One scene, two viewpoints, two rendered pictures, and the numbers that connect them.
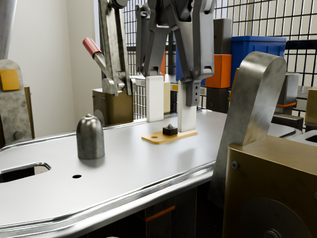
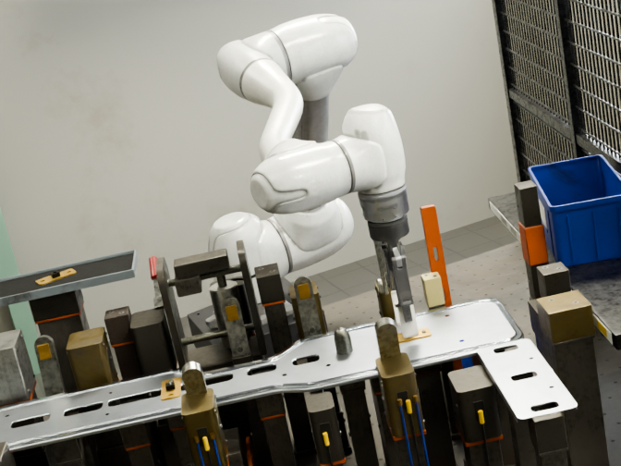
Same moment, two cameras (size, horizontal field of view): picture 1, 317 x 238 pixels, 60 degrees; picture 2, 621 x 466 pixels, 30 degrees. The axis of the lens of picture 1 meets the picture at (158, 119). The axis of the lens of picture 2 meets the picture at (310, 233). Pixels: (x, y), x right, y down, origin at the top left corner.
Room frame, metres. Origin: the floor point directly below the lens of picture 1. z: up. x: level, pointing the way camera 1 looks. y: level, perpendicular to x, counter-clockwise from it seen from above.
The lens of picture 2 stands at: (-1.34, -1.13, 1.91)
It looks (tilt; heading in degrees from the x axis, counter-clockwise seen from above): 18 degrees down; 37
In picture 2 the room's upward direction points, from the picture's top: 12 degrees counter-clockwise
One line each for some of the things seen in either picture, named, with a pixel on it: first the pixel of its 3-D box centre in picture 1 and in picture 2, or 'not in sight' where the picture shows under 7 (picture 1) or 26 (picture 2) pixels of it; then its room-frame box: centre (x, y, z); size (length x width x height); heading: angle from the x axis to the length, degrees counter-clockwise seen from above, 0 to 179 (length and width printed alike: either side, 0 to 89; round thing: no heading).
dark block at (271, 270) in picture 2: not in sight; (286, 361); (0.41, 0.31, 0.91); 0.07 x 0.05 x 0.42; 39
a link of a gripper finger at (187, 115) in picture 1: (187, 105); (407, 319); (0.36, -0.04, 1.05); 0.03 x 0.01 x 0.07; 129
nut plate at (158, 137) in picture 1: (170, 131); (407, 334); (0.39, -0.02, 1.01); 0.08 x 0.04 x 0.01; 129
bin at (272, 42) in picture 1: (224, 61); (580, 208); (0.85, -0.20, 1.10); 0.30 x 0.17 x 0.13; 32
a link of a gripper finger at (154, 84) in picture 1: (154, 99); (401, 306); (0.42, 0.01, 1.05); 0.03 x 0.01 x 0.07; 129
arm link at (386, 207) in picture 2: not in sight; (383, 202); (0.39, -0.02, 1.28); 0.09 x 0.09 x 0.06
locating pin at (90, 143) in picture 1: (90, 140); (343, 343); (0.31, 0.08, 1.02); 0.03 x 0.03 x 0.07
